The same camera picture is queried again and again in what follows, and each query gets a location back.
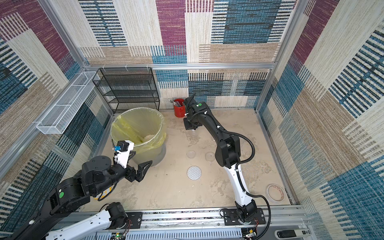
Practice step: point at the clear small jar lid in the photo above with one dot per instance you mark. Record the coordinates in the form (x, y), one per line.
(191, 154)

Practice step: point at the clear medium jar lid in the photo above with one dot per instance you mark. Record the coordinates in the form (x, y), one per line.
(210, 157)

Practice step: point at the yellow calculator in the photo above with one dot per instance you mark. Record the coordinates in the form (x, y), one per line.
(105, 194)

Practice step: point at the red cup with utensils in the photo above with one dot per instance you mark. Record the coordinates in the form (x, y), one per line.
(179, 107)

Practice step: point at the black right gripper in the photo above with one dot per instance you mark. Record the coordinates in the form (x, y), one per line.
(190, 108)

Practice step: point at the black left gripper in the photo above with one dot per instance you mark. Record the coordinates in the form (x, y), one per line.
(140, 174)

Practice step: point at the roll of tape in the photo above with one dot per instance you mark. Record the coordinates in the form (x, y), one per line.
(275, 193)

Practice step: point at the aluminium mounting rail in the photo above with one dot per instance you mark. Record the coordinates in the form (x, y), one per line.
(184, 224)

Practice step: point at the patterned white jar lid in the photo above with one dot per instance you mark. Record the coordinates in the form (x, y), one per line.
(194, 173)

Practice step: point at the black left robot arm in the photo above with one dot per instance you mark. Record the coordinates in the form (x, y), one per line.
(96, 176)

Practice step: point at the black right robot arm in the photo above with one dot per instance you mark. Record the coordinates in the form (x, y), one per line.
(228, 155)

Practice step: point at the black wire shelf rack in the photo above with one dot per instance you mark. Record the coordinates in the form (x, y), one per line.
(127, 88)

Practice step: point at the white mesh wall basket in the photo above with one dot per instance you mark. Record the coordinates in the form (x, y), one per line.
(60, 115)

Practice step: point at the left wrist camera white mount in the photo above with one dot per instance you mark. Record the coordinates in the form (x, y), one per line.
(122, 152)

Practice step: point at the grey bin with yellow bag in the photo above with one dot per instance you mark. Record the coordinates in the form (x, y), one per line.
(146, 128)

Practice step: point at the black device on rail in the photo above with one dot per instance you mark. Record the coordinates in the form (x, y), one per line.
(289, 234)

